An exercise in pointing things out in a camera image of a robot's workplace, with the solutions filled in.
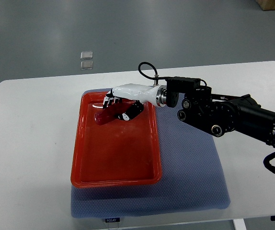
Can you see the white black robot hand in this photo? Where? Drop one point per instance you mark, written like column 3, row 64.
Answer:
column 140, row 94

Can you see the red pepper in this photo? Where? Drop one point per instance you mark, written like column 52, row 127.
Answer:
column 111, row 113

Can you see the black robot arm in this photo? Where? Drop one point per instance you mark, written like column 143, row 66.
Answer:
column 217, row 114

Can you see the red plastic tray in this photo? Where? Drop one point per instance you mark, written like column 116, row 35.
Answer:
column 117, row 153

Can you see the upper floor socket plate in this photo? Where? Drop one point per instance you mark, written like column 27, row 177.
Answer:
column 86, row 55

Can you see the blue-grey mesh mat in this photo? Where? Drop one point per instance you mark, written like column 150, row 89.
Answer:
column 192, row 178

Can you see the black table label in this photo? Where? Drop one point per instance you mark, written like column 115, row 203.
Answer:
column 112, row 220

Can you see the wooden box corner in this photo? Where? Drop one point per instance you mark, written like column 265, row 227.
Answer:
column 266, row 5

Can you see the white table leg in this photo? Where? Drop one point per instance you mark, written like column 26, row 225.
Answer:
column 239, row 224

